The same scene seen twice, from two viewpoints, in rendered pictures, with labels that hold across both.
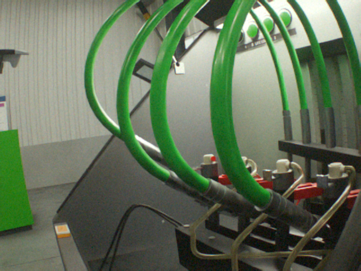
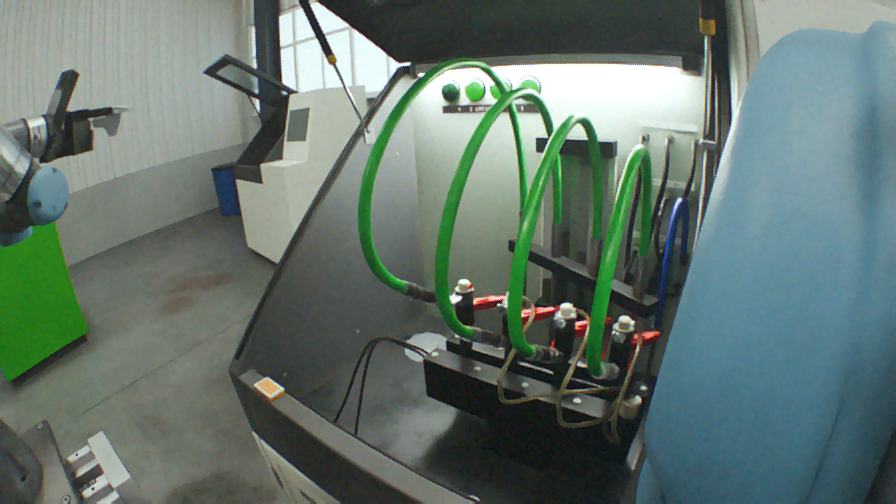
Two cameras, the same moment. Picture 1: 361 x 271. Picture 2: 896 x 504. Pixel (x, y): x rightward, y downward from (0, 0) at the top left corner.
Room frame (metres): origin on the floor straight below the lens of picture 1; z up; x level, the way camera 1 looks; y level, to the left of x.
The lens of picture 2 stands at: (-0.04, 0.22, 1.36)
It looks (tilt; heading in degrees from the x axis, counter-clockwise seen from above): 21 degrees down; 335
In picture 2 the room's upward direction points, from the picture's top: 3 degrees counter-clockwise
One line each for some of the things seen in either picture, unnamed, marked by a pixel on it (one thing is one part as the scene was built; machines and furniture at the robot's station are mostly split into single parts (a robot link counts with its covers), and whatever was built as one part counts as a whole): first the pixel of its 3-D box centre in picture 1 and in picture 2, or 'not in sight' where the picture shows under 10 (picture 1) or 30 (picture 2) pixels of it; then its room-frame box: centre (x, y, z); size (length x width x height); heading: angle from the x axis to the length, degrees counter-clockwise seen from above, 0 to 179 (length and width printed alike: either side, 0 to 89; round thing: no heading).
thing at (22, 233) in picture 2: not in sight; (13, 207); (0.59, 0.66, 1.34); 0.11 x 0.08 x 0.11; 60
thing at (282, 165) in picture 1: (284, 173); (566, 315); (0.32, -0.12, 1.09); 0.02 x 0.02 x 0.03
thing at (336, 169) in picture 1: (337, 178); (624, 329); (0.25, -0.15, 1.09); 0.02 x 0.02 x 0.03
